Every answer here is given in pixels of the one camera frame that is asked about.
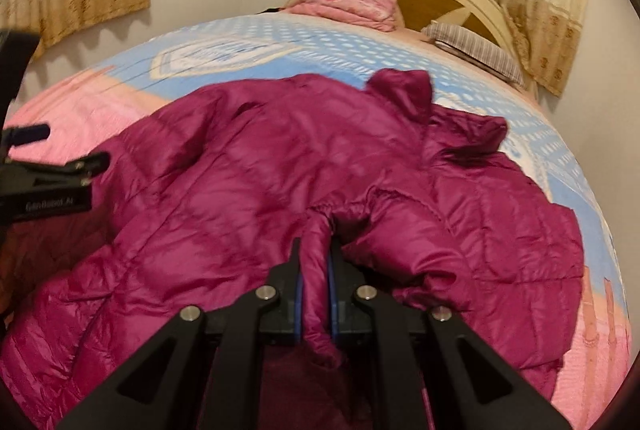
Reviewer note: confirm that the folded pink blanket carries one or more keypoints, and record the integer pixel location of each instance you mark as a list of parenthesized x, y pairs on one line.
[(379, 15)]

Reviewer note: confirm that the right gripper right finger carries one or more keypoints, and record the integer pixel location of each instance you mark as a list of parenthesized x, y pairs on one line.
[(425, 369)]

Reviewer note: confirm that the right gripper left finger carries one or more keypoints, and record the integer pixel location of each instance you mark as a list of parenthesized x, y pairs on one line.
[(202, 369)]

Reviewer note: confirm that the magenta quilted puffer jacket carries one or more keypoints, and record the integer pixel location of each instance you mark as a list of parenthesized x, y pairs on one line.
[(205, 196)]

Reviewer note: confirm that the striped pillow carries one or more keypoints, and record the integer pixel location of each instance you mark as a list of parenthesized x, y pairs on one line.
[(477, 50)]

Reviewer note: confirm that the pink and blue bedspread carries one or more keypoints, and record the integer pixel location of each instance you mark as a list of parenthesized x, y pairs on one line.
[(87, 108)]

